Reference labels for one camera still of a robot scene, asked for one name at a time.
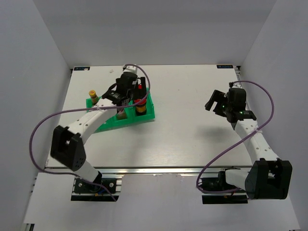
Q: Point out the green bin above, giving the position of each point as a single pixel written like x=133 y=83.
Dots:
x=130 y=111
x=104 y=110

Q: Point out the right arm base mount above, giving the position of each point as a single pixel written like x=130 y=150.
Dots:
x=216 y=191

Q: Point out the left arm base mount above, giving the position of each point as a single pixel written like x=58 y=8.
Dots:
x=83 y=192

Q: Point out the blue corner sticker right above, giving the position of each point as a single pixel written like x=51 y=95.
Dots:
x=224 y=66

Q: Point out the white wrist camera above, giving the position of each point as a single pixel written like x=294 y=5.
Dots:
x=235 y=85
x=130 y=69

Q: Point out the red cap sauce jar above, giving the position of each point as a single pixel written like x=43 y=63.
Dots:
x=140 y=108

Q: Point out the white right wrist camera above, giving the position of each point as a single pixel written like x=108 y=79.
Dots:
x=235 y=85

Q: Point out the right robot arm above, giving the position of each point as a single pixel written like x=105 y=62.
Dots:
x=269 y=176

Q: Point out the blue corner sticker left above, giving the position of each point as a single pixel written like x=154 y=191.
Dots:
x=81 y=68

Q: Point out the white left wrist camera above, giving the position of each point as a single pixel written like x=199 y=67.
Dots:
x=130 y=69

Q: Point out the green bin left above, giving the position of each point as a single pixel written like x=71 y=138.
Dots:
x=104 y=110

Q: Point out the pink cap spice jar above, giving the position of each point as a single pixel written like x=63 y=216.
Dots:
x=121 y=114

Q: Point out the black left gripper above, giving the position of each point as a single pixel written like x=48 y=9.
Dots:
x=139 y=92

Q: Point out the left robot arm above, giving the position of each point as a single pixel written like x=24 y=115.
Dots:
x=67 y=145

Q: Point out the blue corner sticker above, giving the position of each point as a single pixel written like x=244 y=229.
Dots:
x=81 y=68
x=224 y=66

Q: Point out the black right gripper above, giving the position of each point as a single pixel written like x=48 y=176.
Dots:
x=218 y=96

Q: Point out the green bin middle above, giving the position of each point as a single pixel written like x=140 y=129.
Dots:
x=130 y=111

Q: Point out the green label sauce bottle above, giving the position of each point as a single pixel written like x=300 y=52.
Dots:
x=93 y=96

